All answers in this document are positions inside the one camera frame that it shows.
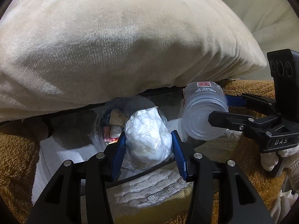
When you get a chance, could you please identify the brown paper bag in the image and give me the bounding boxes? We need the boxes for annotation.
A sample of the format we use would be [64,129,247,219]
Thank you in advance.
[109,109,128,127]

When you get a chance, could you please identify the pink cat claw box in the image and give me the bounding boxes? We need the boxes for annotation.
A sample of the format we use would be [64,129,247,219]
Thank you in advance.
[102,126,110,144]

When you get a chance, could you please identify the cream curtain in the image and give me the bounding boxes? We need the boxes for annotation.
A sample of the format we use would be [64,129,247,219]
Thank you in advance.
[205,0,299,82]

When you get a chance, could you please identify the white tissue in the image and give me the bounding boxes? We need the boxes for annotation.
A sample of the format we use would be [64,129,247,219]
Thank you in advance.
[124,106,173,169]

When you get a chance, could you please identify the right hand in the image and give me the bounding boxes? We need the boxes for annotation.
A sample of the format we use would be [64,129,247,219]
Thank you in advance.
[260,146,298,171]

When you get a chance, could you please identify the clear plastic cup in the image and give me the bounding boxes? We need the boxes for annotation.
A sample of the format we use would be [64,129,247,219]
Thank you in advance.
[181,81,229,141]

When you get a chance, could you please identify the beige plush bed blanket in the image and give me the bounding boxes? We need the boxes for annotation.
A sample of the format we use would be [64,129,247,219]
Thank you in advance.
[1,0,267,121]

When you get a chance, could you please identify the cream knit right sleeve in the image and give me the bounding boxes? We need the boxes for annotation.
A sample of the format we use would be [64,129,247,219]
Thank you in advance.
[270,153,298,223]

